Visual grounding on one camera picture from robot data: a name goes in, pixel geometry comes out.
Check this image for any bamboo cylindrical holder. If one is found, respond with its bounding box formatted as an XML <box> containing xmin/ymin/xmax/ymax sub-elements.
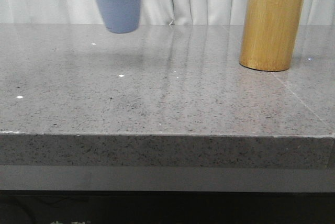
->
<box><xmin>239</xmin><ymin>0</ymin><xmax>304</xmax><ymax>72</ymax></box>

